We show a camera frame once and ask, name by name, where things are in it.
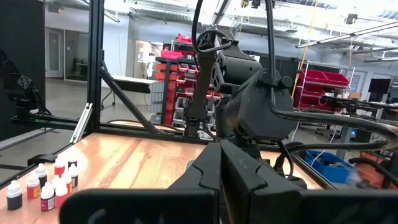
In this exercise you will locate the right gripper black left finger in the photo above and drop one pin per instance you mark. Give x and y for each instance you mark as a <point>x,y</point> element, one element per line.
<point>140,208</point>

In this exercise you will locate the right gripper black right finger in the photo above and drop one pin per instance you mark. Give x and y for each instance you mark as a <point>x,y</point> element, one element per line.
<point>311,208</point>

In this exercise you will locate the small dark green dropper bottle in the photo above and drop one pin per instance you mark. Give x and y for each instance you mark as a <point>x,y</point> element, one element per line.
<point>14,202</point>

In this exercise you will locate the blue plastic storage bin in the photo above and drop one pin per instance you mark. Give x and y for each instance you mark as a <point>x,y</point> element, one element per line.
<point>329,168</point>

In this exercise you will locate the orange shop vacuum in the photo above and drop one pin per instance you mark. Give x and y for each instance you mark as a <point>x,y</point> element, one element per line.
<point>370,174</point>

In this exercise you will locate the small dark brown dropper bottle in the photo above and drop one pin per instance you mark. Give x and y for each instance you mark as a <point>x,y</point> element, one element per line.
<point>72,163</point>

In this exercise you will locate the small dark bottle red label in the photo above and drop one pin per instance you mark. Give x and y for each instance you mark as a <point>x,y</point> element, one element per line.
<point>47,203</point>

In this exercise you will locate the small purple dropper bottle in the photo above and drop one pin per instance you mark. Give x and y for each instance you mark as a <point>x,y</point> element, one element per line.
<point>42,180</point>

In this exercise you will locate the strip light fixture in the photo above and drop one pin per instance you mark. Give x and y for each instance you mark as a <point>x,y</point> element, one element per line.
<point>342,35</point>

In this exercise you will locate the white folding table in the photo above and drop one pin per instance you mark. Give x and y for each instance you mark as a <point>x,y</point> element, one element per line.
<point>133,82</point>

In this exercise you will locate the large black panel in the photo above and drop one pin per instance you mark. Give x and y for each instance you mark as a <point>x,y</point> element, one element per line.
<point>21,25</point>

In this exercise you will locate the silver aluminium bracket strip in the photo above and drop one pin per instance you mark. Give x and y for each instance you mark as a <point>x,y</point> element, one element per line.
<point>81,123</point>

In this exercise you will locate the black frame clip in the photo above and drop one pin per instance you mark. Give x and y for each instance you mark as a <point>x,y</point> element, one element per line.
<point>42,159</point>

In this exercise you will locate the black aluminium table frame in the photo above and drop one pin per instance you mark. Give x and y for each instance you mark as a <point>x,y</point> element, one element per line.
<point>94,62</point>

